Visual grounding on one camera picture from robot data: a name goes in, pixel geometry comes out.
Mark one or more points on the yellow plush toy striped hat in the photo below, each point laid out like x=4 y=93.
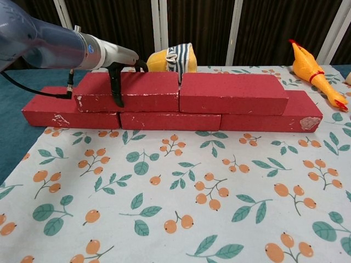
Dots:
x=159 y=61

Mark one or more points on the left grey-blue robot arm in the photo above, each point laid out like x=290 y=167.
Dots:
x=44 y=43

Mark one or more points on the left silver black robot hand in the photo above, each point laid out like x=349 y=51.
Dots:
x=118 y=56

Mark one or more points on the yellow rubber chicken toy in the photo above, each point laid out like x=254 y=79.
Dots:
x=304 y=65

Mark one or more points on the red brick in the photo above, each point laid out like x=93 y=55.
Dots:
x=49 y=115
x=274 y=123
x=170 y=122
x=148 y=87
x=233 y=90

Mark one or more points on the floral print tablecloth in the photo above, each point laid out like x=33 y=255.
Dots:
x=192 y=191

